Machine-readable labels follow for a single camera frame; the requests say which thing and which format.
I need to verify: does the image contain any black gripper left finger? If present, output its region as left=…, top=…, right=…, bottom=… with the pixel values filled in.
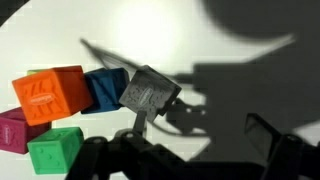
left=64, top=109, right=188, bottom=180

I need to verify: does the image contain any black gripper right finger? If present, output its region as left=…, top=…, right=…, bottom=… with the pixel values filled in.
left=244, top=112, right=320, bottom=180

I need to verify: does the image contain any blue toy block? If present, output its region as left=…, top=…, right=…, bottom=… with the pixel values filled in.
left=80, top=67, right=131, bottom=115

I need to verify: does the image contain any green toy block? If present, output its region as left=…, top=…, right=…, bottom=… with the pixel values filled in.
left=26, top=126, right=85, bottom=176

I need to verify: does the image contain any orange toy block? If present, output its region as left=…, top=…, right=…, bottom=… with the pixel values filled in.
left=11, top=65, right=95, bottom=127

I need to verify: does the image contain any magenta toy block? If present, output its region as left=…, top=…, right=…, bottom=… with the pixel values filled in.
left=0, top=106, right=53, bottom=155

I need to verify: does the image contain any yellow-green toy block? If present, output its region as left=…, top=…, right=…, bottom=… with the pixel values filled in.
left=26, top=68, right=47, bottom=76

